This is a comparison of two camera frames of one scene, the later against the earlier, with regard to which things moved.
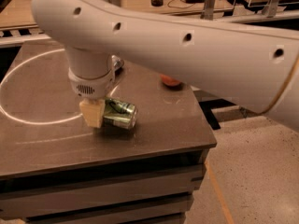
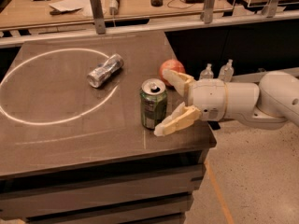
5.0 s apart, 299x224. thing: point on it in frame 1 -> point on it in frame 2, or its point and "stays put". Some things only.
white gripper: (90, 88) -> (207, 97)
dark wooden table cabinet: (56, 169) stays put
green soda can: (120, 114) -> (153, 103)
